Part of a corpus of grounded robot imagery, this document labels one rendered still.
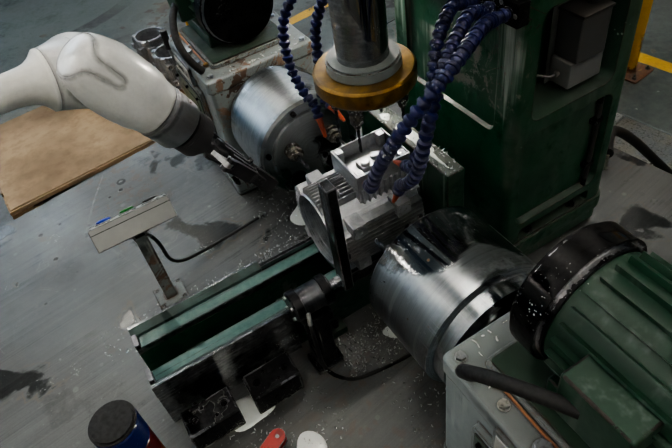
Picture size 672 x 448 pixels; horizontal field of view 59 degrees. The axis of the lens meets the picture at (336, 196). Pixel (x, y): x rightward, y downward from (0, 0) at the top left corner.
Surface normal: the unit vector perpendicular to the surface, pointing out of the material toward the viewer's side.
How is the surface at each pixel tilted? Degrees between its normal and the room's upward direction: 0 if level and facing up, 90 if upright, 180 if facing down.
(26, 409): 0
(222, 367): 90
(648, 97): 0
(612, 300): 22
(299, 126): 90
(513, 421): 0
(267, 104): 28
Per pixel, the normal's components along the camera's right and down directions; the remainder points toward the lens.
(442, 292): -0.56, -0.37
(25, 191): -0.13, -0.71
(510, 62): -0.85, 0.44
